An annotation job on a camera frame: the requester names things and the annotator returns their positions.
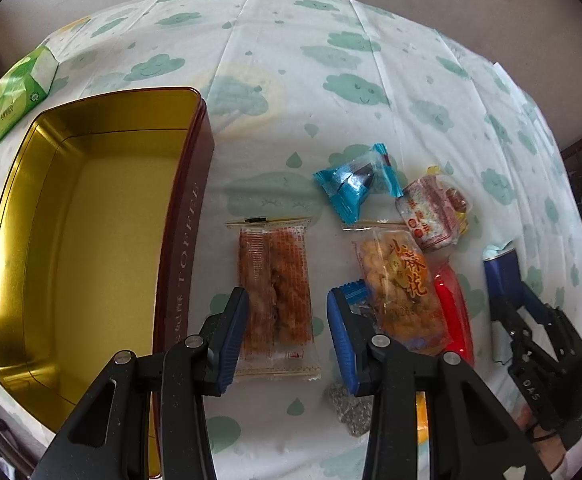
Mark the blue wrapped candy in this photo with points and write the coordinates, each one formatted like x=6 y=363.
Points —
x=348 y=186

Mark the orange snack packet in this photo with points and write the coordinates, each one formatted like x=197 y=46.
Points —
x=422 y=418

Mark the orange rice cracker packet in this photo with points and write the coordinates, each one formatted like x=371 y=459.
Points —
x=279 y=340

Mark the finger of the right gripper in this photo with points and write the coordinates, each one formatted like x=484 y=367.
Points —
x=543 y=314
x=505 y=294

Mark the green tissue pack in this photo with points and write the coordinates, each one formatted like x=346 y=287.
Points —
x=24 y=86

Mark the fried twists snack bag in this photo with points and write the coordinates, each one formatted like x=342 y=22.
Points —
x=400 y=284

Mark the red snack packet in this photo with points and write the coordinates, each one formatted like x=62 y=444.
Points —
x=452 y=301

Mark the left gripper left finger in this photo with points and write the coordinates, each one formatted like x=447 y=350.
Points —
x=106 y=435

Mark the person's right hand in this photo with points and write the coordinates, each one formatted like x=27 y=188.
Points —
x=547 y=444

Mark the cloud pattern tablecloth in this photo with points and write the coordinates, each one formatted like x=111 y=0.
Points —
x=295 y=86

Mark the dark seaweed snack packet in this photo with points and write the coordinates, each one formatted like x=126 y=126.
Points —
x=354 y=412

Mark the gold toffee tin box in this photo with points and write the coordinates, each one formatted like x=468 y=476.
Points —
x=98 y=221

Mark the pink white snack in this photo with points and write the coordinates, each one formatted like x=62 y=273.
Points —
x=428 y=215

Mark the yellow wrapped jelly snack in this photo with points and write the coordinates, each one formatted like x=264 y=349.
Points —
x=454 y=193

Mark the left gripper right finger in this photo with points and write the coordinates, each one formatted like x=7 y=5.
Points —
x=471 y=435

